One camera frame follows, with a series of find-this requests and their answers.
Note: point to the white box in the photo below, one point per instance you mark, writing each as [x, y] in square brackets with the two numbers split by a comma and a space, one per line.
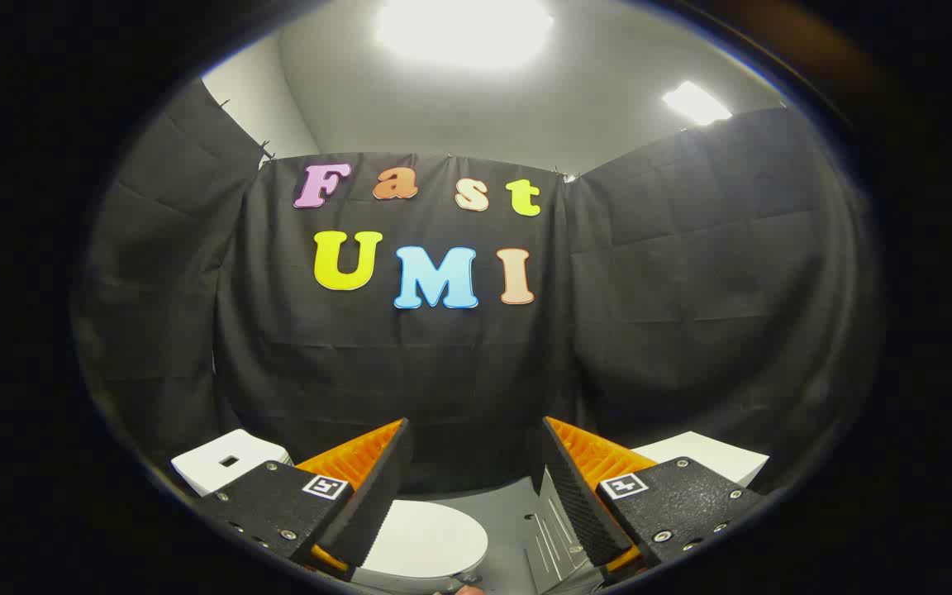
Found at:
[716, 459]

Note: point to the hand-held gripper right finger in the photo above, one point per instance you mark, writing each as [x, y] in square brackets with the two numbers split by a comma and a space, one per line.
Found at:
[579, 496]

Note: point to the grey ribbed door panel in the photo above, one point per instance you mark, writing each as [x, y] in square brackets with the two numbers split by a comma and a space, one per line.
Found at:
[554, 545]

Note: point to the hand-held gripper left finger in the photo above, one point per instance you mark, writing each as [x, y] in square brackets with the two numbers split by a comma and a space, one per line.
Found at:
[377, 496]

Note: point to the white toilet tank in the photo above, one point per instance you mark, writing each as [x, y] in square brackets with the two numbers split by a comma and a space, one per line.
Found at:
[224, 463]

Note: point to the large ceiling light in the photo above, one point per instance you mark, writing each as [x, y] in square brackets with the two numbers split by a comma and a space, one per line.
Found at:
[464, 29]

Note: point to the black backdrop cloth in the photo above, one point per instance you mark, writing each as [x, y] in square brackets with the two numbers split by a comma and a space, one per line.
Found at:
[443, 372]

